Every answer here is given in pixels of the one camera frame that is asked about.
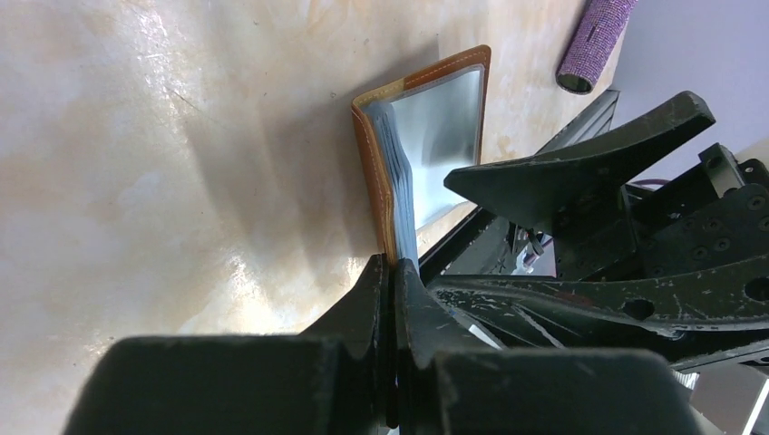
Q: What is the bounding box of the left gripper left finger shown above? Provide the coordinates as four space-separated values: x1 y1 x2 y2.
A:
64 254 393 434

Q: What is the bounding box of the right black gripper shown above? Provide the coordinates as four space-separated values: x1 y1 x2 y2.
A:
429 91 768 334

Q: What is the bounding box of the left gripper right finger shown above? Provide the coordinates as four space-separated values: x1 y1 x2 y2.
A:
393 259 700 434

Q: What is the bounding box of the brown leather card holder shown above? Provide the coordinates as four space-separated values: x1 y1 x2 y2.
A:
351 44 492 265

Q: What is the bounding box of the purple glitter microphone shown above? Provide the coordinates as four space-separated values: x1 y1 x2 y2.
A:
555 0 638 95

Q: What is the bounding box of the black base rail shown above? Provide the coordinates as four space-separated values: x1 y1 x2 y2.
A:
419 90 620 284

